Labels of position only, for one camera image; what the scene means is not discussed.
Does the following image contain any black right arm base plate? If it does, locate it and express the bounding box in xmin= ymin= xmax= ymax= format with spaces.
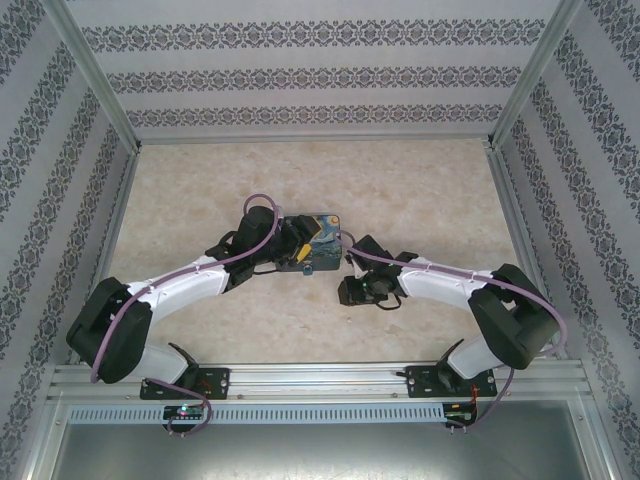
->
xmin=405 ymin=364 xmax=499 ymax=399

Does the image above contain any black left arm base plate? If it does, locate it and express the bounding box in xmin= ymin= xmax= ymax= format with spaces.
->
xmin=139 ymin=367 xmax=232 ymax=401

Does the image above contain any grey slotted cable duct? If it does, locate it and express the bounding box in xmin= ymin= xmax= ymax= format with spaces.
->
xmin=67 ymin=402 xmax=446 ymax=425

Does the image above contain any starry night painted box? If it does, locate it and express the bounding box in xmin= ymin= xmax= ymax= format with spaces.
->
xmin=277 ymin=213 xmax=347 ymax=275

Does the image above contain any aluminium mounting rail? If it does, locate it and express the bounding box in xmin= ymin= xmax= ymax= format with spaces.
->
xmin=47 ymin=362 xmax=594 ymax=401

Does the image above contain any aluminium side rail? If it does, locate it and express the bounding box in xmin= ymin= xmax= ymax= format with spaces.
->
xmin=67 ymin=147 xmax=144 ymax=366
xmin=487 ymin=144 xmax=569 ymax=361

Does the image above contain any right green circuit board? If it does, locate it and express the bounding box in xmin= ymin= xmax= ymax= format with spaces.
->
xmin=444 ymin=403 xmax=479 ymax=426

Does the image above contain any grey sheet metal panel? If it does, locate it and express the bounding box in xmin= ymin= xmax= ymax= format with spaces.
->
xmin=52 ymin=422 xmax=601 ymax=480

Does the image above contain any green circuit board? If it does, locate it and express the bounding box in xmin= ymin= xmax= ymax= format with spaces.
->
xmin=444 ymin=403 xmax=479 ymax=426
xmin=163 ymin=405 xmax=207 ymax=421

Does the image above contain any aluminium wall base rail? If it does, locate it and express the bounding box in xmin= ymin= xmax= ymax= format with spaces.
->
xmin=134 ymin=132 xmax=496 ymax=146

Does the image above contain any left green circuit board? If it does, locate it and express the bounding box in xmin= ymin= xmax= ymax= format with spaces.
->
xmin=163 ymin=405 xmax=207 ymax=421

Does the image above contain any aluminium frame post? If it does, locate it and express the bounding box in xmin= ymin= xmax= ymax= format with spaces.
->
xmin=42 ymin=0 xmax=144 ymax=151
xmin=487 ymin=0 xmax=584 ymax=149

